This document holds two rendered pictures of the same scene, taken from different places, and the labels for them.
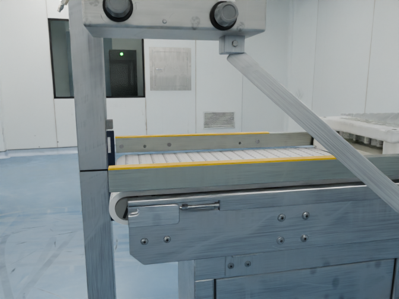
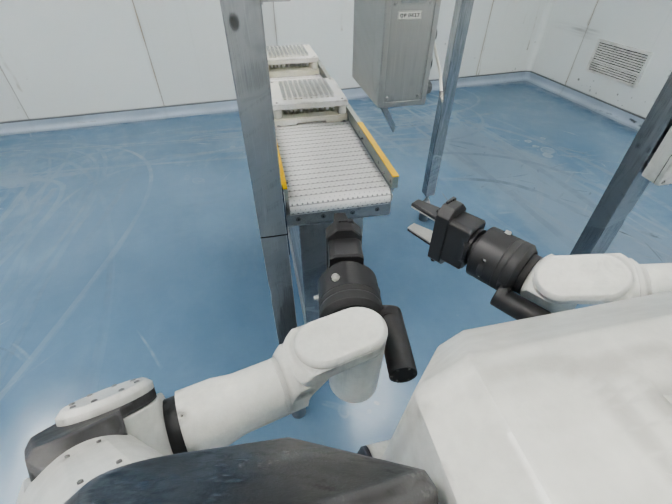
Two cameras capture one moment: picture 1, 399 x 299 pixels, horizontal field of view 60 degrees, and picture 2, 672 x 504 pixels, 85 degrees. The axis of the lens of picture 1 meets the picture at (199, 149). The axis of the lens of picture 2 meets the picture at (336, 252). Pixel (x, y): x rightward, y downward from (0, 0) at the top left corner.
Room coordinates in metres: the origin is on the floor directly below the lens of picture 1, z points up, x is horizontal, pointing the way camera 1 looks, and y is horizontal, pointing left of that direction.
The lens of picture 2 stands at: (0.60, 0.91, 1.43)
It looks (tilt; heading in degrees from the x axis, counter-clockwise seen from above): 41 degrees down; 269
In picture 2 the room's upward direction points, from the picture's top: straight up
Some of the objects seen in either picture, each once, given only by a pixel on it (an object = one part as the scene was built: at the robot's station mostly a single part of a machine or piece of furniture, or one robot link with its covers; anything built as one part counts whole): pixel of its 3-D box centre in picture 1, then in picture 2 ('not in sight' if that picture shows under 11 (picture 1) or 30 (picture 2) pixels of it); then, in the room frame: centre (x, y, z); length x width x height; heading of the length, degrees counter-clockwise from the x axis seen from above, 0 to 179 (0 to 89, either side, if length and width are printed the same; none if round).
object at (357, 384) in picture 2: not in sight; (363, 341); (0.56, 0.63, 1.02); 0.11 x 0.11 x 0.11; 4
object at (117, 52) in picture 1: (99, 60); not in sight; (5.48, 1.54, 1.43); 1.38 x 0.01 x 1.16; 106
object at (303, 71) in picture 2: not in sight; (287, 65); (0.80, -0.93, 0.95); 0.24 x 0.24 x 0.02; 12
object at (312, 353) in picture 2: not in sight; (331, 358); (0.60, 0.67, 1.04); 0.13 x 0.07 x 0.09; 26
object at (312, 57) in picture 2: not in sight; (287, 54); (0.80, -0.93, 1.00); 0.25 x 0.24 x 0.02; 12
